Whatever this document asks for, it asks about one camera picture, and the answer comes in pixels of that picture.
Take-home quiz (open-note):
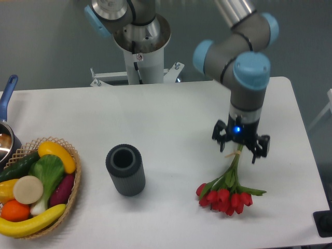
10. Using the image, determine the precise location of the green bok choy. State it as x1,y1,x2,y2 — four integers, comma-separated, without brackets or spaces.
29,155,64,216

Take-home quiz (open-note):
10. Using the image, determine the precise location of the white metal frame at right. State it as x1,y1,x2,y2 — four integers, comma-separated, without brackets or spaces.
308,89,332,131

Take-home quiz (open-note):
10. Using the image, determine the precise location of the orange fruit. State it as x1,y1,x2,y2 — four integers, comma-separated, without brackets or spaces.
1,200,30,222

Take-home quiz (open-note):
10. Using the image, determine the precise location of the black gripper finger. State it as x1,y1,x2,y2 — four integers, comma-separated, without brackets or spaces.
249,135,270,163
212,120,228,152

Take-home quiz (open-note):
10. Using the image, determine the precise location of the red tulip bouquet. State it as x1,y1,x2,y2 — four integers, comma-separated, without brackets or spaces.
196,145,266,216

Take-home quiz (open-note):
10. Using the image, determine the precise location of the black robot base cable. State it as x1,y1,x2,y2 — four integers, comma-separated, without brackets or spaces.
131,40,144,85

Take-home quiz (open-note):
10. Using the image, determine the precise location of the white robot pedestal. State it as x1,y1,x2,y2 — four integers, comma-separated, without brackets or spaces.
90,14,185,87

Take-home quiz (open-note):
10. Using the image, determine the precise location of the blue handled saucepan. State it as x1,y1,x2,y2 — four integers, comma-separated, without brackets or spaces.
1,75,21,172

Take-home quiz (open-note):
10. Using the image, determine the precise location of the purple sweet potato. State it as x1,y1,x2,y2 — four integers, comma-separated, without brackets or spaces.
49,174,75,207

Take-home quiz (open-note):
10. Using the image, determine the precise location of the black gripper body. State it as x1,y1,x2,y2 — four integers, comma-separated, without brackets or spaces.
226,116,259,149

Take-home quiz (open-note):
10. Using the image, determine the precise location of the yellow bell pepper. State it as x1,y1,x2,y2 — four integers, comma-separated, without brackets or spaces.
0,178,19,204

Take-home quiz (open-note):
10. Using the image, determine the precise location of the woven wicker basket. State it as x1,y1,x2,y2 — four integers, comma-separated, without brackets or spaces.
1,137,81,239

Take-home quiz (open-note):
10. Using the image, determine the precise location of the dark green cucumber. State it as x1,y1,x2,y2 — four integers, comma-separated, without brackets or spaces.
1,151,40,182

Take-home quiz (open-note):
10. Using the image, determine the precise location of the black device at table edge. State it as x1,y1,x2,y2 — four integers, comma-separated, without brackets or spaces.
313,210,331,238

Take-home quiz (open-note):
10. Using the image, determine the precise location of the dark grey ribbed vase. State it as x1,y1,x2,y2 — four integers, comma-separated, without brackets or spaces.
105,144,146,197

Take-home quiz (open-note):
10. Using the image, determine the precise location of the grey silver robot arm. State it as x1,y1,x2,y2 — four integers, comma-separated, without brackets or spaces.
85,1,279,159

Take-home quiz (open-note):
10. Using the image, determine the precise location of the beige round disc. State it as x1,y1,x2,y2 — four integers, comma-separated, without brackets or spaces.
13,175,44,204

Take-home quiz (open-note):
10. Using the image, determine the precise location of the yellow banana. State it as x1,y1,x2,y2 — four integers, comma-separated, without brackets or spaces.
1,204,66,238

